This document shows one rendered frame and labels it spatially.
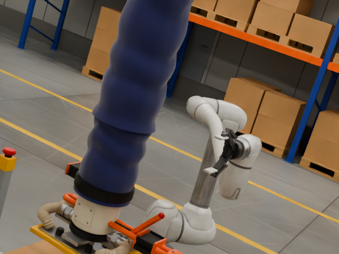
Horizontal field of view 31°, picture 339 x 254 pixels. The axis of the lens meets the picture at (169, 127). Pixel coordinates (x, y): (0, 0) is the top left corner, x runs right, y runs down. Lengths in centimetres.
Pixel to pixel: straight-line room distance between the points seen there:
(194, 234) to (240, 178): 67
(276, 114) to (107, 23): 336
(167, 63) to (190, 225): 123
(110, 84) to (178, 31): 29
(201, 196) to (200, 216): 10
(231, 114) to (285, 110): 642
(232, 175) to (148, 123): 57
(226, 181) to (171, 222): 59
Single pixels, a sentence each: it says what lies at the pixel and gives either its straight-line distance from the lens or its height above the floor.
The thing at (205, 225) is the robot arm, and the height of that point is 100.
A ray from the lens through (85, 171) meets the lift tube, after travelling 223.
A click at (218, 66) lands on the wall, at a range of 1121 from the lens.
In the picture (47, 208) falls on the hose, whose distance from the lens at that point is 239.
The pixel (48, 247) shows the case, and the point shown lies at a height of 94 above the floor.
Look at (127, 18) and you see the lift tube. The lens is 209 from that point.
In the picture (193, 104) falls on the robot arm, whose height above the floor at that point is 158.
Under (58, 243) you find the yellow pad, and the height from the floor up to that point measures 112.
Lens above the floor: 215
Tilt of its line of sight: 14 degrees down
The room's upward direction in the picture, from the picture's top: 18 degrees clockwise
